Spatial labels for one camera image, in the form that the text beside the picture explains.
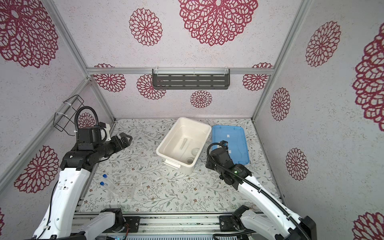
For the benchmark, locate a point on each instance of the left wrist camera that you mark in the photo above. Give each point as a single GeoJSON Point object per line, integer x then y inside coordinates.
{"type": "Point", "coordinates": [93, 135]}

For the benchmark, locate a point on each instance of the white plastic bin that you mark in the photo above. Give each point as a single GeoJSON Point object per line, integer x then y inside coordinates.
{"type": "Point", "coordinates": [169, 150]}

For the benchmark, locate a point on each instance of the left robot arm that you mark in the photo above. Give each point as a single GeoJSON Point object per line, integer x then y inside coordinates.
{"type": "Point", "coordinates": [75, 171]}

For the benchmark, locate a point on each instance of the dark metal wall shelf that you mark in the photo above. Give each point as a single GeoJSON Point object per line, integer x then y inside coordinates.
{"type": "Point", "coordinates": [191, 79]}

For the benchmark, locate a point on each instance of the black wire wall rack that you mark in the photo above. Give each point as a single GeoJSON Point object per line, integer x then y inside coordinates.
{"type": "Point", "coordinates": [64, 118]}

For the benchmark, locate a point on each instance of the clear test tube rack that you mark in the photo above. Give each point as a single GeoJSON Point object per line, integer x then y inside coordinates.
{"type": "Point", "coordinates": [122, 190]}

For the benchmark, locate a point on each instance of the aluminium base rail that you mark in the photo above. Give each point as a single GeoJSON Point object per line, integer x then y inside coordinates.
{"type": "Point", "coordinates": [203, 226]}

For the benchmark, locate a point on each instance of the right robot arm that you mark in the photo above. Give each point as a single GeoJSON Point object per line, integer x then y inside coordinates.
{"type": "Point", "coordinates": [270, 207]}

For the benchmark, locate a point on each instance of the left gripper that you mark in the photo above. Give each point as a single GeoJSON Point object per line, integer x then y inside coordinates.
{"type": "Point", "coordinates": [119, 146]}

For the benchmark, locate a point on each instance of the blue plastic lid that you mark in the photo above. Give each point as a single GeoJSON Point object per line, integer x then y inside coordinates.
{"type": "Point", "coordinates": [236, 142]}

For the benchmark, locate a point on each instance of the blue-capped test tube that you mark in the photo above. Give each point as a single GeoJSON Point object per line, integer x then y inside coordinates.
{"type": "Point", "coordinates": [105, 189]}
{"type": "Point", "coordinates": [109, 180]}

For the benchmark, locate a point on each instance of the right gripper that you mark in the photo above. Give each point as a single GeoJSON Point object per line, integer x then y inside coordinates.
{"type": "Point", "coordinates": [209, 162]}

